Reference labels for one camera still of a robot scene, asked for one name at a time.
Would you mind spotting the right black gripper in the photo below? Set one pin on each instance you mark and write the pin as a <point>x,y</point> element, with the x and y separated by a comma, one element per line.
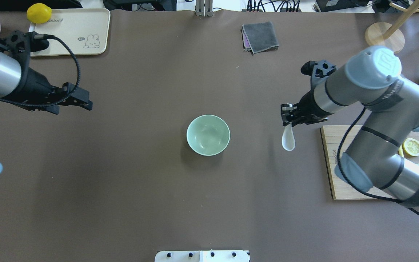
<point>307,104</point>

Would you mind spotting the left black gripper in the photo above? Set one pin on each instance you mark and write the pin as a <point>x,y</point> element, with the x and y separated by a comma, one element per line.
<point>34,86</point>

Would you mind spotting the white ceramic spoon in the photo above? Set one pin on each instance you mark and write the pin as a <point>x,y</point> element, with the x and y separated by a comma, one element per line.
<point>288,139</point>

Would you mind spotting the light green bowl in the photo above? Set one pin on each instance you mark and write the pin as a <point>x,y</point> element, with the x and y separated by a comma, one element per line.
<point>208,135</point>

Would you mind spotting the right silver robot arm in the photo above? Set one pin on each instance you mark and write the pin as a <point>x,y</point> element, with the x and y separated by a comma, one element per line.
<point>371,163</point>

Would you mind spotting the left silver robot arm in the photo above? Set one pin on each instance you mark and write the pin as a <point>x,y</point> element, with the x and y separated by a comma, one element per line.
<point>13,72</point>

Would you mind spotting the bamboo cutting board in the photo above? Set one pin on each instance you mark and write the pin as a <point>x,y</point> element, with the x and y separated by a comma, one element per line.
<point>331,138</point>

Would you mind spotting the beige serving tray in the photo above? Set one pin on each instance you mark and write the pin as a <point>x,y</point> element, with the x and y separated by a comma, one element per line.
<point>85,31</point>

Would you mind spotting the folded grey cloth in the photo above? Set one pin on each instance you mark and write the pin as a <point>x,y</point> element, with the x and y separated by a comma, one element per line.
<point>259,37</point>

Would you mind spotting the yellow lemon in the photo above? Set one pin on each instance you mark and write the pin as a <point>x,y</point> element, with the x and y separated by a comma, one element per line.
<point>39,13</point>

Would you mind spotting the wooden mug tree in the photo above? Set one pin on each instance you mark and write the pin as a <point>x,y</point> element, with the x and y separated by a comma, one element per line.
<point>389,35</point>

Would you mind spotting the lemon slice stack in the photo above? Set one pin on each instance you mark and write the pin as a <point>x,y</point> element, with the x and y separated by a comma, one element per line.
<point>411,147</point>

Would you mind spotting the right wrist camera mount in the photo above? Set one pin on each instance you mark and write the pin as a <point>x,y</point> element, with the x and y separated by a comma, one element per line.
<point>318,71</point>

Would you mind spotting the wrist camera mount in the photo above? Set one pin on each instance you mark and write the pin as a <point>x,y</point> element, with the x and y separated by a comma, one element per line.
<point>318,71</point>
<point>19,42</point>

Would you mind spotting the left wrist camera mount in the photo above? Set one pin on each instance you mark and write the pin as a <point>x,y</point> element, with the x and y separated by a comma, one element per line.
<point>19,42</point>

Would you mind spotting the aluminium frame post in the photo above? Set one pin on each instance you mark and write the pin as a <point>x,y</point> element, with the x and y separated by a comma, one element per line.
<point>204,8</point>

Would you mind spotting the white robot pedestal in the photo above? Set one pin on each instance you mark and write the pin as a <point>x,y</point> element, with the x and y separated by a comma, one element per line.
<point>237,255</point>

